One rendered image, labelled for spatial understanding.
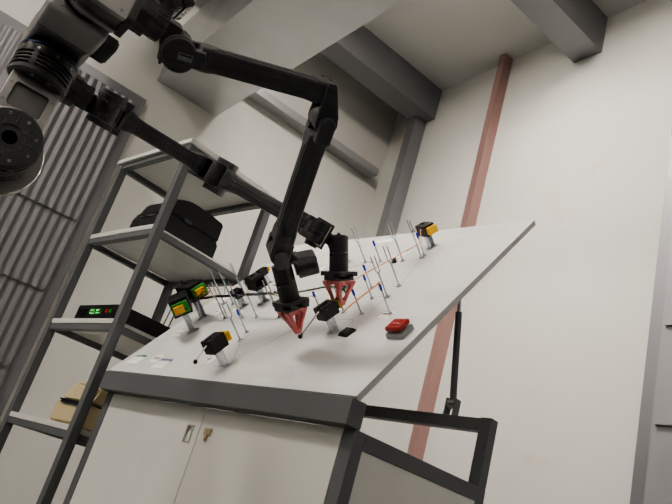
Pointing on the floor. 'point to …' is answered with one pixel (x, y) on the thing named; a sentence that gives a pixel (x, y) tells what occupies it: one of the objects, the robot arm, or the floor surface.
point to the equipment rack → (151, 167)
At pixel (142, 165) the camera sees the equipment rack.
